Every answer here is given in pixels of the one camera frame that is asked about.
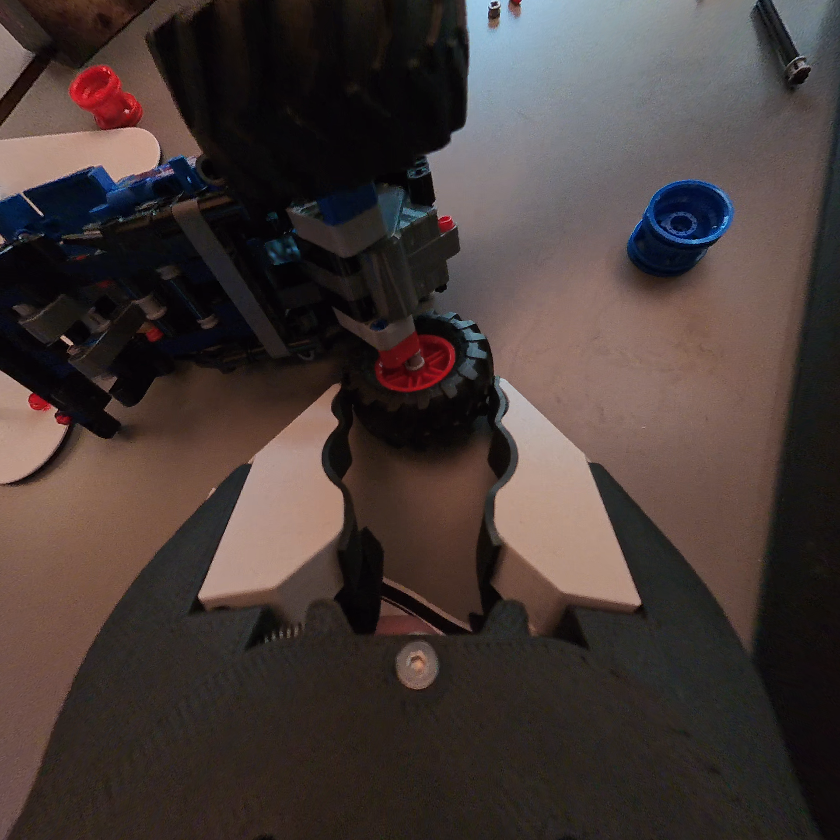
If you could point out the black axle with grey bushing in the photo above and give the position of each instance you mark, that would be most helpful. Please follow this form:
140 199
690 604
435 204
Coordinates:
778 39

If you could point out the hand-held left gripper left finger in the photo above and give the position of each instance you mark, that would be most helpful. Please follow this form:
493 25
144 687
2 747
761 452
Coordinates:
275 525

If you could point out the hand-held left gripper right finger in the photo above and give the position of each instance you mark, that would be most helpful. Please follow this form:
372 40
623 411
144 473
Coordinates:
564 525

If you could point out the grey desk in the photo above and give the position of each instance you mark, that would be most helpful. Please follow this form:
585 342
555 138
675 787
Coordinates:
623 394

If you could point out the black toy wheel blue rim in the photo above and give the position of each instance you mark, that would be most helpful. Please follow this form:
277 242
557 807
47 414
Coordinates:
315 85

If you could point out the white base metal stand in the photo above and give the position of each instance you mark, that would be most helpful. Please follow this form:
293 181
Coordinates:
65 157

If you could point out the black toy wheel red rim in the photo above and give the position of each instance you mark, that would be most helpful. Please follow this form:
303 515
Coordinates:
459 367

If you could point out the toy brick monster truck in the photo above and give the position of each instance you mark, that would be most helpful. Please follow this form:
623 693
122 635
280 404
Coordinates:
229 275

